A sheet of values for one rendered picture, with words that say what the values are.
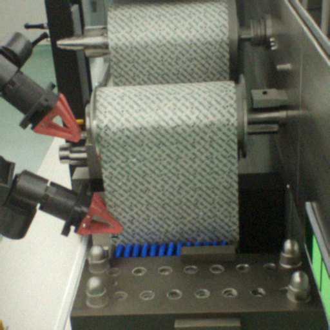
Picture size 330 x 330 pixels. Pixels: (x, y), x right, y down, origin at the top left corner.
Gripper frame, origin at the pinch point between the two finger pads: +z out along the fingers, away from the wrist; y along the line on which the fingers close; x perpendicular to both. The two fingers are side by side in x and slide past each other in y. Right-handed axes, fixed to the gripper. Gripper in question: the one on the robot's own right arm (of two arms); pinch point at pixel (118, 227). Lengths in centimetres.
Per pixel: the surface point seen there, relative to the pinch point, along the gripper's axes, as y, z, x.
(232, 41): -24.1, 6.1, 34.6
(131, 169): 0.2, -2.7, 11.8
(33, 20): -556, -95, -143
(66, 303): -0.2, -1.7, -20.4
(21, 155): -279, -37, -145
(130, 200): 0.3, -0.3, 6.1
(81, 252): -18.1, -1.7, -20.4
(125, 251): 3.3, 2.7, -2.0
